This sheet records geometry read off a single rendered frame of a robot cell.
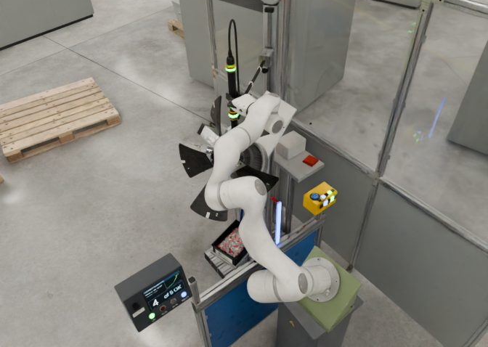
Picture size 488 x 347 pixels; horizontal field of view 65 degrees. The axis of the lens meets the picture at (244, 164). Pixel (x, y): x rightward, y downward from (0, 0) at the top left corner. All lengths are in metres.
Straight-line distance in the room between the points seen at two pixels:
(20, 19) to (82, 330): 5.25
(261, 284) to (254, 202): 0.35
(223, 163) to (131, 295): 0.64
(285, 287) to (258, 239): 0.19
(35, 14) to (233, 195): 6.29
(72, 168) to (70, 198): 0.42
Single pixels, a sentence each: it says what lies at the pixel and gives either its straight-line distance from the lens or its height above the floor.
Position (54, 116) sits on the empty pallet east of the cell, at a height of 0.14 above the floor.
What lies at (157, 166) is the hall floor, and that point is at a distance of 3.98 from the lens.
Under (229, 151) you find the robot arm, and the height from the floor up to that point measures 1.76.
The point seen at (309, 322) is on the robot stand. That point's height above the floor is 0.93.
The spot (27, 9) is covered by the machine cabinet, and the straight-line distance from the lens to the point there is 7.24.
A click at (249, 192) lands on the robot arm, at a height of 1.70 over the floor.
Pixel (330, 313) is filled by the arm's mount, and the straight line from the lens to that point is 1.82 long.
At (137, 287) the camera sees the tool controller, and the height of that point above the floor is 1.25.
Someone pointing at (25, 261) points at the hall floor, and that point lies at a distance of 3.64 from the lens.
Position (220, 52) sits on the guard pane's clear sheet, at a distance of 3.25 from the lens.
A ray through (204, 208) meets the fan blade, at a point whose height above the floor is 0.97.
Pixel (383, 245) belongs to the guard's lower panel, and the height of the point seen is 0.49.
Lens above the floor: 2.61
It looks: 42 degrees down
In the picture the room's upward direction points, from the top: 2 degrees counter-clockwise
